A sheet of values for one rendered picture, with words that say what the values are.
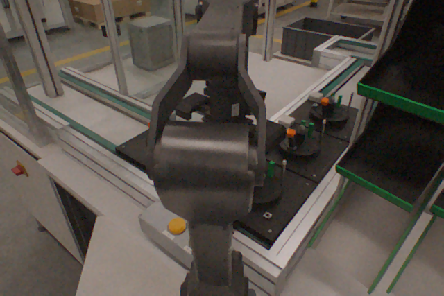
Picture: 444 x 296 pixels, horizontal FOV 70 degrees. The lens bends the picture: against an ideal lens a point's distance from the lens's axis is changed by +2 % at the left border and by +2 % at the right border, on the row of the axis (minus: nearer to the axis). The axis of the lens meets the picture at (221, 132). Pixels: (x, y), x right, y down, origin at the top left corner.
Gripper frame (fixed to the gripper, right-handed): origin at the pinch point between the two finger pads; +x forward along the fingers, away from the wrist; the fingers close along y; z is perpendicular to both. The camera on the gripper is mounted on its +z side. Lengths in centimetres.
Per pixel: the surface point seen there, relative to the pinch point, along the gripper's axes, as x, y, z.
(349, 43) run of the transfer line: 30, 31, 164
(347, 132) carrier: 28, -5, 62
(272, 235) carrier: 28.3, -6.2, 9.8
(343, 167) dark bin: 5.7, -16.1, 14.3
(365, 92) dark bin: -10.4, -16.5, 12.4
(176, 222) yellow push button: 28.2, 13.6, -1.5
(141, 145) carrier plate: 28, 45, 14
